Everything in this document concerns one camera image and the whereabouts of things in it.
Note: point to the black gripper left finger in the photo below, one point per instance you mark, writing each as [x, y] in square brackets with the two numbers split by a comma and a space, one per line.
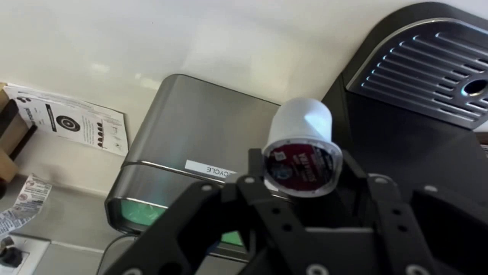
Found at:
[213, 229]

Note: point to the white coffee pod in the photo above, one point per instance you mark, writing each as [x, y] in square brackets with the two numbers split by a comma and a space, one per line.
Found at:
[302, 147]

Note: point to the printed paper leaflet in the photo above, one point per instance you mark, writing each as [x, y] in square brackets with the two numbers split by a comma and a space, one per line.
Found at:
[70, 122]

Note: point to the stainless steel lidded bin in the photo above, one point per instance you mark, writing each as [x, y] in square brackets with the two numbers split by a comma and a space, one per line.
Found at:
[198, 127]

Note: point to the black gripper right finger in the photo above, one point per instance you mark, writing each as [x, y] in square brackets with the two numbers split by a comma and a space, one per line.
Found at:
[396, 229]

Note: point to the crumpled printed plastic wrapper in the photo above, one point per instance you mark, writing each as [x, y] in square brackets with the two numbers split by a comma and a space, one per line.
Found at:
[24, 203]

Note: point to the black coffee machine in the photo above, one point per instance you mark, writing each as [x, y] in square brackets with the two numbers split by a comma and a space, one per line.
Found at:
[405, 116]

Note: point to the white wall outlet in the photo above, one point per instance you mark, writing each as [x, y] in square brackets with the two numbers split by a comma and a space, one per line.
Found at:
[32, 254]

